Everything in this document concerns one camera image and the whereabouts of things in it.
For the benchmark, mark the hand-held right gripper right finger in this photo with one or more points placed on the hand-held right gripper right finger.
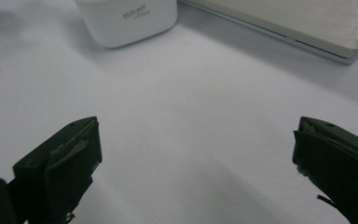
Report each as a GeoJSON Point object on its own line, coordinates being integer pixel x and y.
{"type": "Point", "coordinates": [338, 165]}

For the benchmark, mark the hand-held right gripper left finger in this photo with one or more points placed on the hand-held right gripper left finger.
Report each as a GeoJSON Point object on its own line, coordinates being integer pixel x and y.
{"type": "Point", "coordinates": [59, 168]}

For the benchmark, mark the beige flat board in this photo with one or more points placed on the beige flat board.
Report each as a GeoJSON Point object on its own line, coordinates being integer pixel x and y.
{"type": "Point", "coordinates": [292, 21]}

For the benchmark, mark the white plastic container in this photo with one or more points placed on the white plastic container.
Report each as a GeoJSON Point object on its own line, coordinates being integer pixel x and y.
{"type": "Point", "coordinates": [127, 21]}

